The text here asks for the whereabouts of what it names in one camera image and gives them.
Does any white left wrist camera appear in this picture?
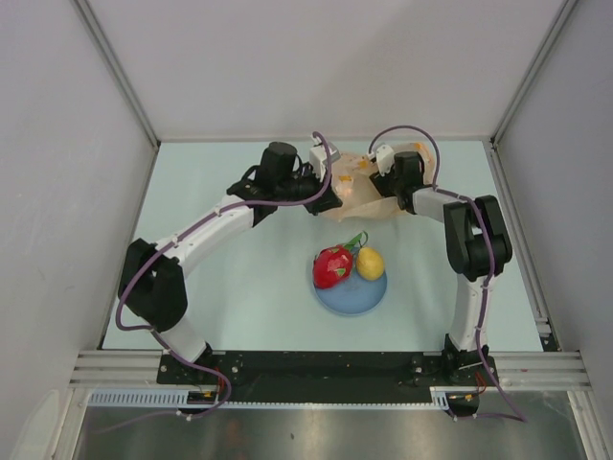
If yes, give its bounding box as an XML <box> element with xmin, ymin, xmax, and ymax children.
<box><xmin>308</xmin><ymin>137</ymin><xmax>341</xmax><ymax>182</ymax></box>

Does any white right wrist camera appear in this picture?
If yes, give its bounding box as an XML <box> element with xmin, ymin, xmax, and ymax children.
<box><xmin>367</xmin><ymin>144</ymin><xmax>395</xmax><ymax>176</ymax></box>

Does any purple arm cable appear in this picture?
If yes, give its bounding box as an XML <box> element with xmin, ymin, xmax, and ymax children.
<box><xmin>368</xmin><ymin>125</ymin><xmax>528</xmax><ymax>423</ymax></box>
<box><xmin>116</xmin><ymin>130</ymin><xmax>334</xmax><ymax>432</ymax></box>

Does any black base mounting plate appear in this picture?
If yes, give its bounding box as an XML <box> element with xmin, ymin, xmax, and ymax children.
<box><xmin>157</xmin><ymin>352</ymin><xmax>499</xmax><ymax>404</ymax></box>

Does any aluminium frame rail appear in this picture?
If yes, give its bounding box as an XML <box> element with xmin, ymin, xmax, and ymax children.
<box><xmin>69</xmin><ymin>350</ymin><xmax>591</xmax><ymax>391</ymax></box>

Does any translucent orange plastic bag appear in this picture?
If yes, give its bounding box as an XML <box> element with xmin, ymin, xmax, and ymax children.
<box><xmin>321</xmin><ymin>142</ymin><xmax>437</xmax><ymax>221</ymax></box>

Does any blue plate with bear print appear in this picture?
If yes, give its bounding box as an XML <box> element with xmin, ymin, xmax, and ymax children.
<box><xmin>314</xmin><ymin>270</ymin><xmax>388</xmax><ymax>316</ymax></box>

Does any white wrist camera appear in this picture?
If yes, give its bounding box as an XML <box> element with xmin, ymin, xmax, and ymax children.
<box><xmin>308</xmin><ymin>137</ymin><xmax>341</xmax><ymax>182</ymax></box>
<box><xmin>367</xmin><ymin>144</ymin><xmax>395</xmax><ymax>176</ymax></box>

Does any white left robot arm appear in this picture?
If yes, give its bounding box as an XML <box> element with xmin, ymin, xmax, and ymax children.
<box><xmin>115</xmin><ymin>135</ymin><xmax>342</xmax><ymax>383</ymax></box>

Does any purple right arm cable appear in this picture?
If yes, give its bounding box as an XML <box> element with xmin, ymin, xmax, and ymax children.
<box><xmin>368</xmin><ymin>125</ymin><xmax>528</xmax><ymax>423</ymax></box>

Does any red fake dragon fruit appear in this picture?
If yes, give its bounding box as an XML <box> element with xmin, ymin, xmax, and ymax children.
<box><xmin>312</xmin><ymin>231</ymin><xmax>369</xmax><ymax>289</ymax></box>

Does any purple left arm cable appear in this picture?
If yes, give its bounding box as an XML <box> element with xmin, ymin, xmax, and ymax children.
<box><xmin>116</xmin><ymin>130</ymin><xmax>334</xmax><ymax>432</ymax></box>

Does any white slotted cable duct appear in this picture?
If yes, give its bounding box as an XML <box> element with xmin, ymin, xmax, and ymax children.
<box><xmin>87</xmin><ymin>387</ymin><xmax>478</xmax><ymax>410</ymax></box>

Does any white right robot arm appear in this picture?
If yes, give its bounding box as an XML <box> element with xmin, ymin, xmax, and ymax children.
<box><xmin>368</xmin><ymin>146</ymin><xmax>512</xmax><ymax>384</ymax></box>

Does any yellow fake lemon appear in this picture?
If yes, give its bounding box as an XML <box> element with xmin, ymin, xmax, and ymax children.
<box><xmin>355</xmin><ymin>246</ymin><xmax>385</xmax><ymax>282</ymax></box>

